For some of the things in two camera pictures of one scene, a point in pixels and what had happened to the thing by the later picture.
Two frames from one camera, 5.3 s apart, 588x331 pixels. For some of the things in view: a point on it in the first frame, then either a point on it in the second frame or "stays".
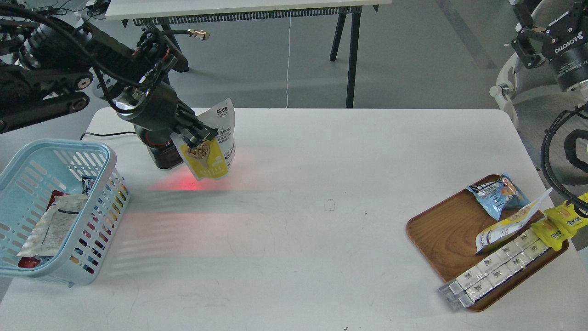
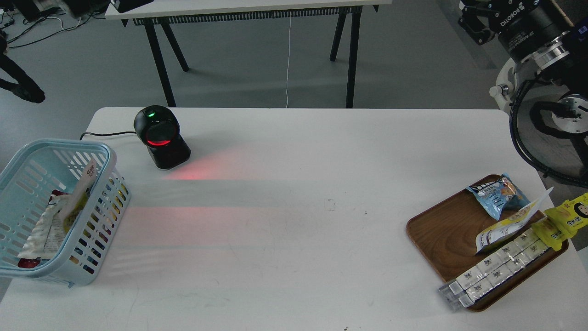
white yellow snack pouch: (500, 232) stays
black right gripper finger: (575, 16) → (472, 4)
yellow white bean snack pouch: (213, 156) → (84, 182)
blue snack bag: (500, 195) stays
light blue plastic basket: (62, 203) stays
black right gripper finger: (533, 43) → (481, 25)
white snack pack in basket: (53, 226) stays
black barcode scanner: (161, 146) stays
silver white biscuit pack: (463, 292) stays
